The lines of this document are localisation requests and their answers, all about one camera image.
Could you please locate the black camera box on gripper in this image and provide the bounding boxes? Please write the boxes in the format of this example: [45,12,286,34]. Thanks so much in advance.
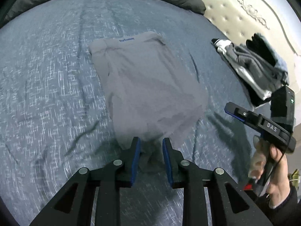
[270,86,295,134]

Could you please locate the folded clothes pile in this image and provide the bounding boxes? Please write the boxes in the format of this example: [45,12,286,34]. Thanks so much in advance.
[211,33,289,107]

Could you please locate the black jacket sleeve right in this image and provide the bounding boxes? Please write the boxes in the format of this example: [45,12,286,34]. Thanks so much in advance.
[256,185,301,226]

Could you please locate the floor clutter bags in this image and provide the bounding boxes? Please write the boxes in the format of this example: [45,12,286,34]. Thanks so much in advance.
[289,169,300,190]

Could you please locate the grey boxer shorts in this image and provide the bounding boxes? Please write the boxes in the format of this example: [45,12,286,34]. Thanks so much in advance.
[89,32,208,173]

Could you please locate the person's right hand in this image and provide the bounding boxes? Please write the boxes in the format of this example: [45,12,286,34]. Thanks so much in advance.
[248,135,291,209]

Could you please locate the blue bed sheet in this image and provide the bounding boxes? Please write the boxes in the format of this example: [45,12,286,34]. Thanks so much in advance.
[1,0,254,225]

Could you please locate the cream tufted headboard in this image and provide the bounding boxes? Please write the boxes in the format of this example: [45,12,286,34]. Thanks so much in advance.
[202,0,300,57]

